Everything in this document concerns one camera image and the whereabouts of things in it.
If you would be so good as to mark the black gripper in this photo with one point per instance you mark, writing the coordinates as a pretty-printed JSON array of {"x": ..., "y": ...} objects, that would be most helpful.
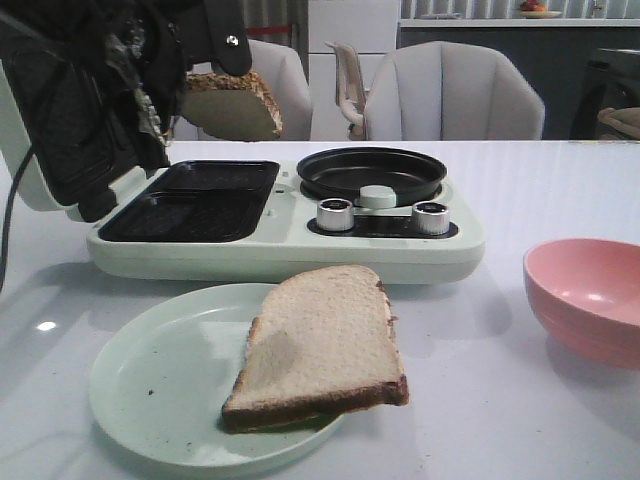
[{"x": 132, "y": 50}]

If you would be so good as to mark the white bread slice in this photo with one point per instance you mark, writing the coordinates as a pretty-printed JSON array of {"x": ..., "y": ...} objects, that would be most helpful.
[
  {"x": 238, "y": 108},
  {"x": 322, "y": 344}
]

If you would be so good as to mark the mint green sandwich maker lid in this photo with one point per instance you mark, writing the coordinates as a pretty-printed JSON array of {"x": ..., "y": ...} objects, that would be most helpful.
[{"x": 62, "y": 150}]

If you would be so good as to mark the pink plastic bowl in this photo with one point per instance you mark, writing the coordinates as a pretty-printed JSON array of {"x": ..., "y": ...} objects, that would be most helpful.
[{"x": 585, "y": 293}]

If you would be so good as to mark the mint green breakfast maker base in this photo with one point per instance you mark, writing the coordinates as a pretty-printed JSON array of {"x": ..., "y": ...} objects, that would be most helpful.
[{"x": 250, "y": 221}]

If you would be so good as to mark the left grey upholstered chair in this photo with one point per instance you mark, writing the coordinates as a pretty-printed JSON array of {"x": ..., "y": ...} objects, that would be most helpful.
[{"x": 281, "y": 69}]

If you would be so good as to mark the grey upholstered chair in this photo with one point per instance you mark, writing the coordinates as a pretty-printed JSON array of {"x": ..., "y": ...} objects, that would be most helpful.
[
  {"x": 451, "y": 91},
  {"x": 281, "y": 69}
]

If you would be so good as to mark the beige office chair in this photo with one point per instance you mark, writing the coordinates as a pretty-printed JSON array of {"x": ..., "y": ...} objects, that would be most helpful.
[{"x": 350, "y": 93}]

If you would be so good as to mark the white cabinet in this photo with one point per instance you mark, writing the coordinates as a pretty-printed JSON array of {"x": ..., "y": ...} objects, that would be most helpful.
[{"x": 368, "y": 26}]

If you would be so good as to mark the black round frying pan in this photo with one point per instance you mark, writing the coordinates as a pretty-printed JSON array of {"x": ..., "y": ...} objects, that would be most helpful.
[{"x": 342, "y": 172}]

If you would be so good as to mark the left silver control knob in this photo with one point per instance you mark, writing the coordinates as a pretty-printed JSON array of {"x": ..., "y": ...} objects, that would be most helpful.
[{"x": 335, "y": 215}]

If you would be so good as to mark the silver control knob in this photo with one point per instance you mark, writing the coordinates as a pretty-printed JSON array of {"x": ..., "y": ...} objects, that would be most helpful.
[
  {"x": 430, "y": 218},
  {"x": 335, "y": 215}
]

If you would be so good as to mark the right grey upholstered chair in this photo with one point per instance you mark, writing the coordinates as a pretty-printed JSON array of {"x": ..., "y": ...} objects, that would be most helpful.
[{"x": 451, "y": 91}]

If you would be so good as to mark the right silver control knob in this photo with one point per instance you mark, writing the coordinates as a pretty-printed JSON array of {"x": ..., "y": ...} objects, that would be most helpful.
[{"x": 430, "y": 218}]

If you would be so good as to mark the fruit plate on counter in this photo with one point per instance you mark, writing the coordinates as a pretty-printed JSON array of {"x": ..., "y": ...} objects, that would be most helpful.
[{"x": 534, "y": 9}]

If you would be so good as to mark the dark counter with white top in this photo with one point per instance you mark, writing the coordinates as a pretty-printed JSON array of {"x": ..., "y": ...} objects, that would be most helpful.
[{"x": 551, "y": 54}]

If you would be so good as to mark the mint green round plate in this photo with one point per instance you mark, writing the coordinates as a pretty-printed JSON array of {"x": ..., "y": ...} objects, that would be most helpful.
[{"x": 158, "y": 386}]

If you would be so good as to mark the dark appliance at right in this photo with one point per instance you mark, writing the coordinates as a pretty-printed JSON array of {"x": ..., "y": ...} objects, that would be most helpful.
[{"x": 611, "y": 80}]

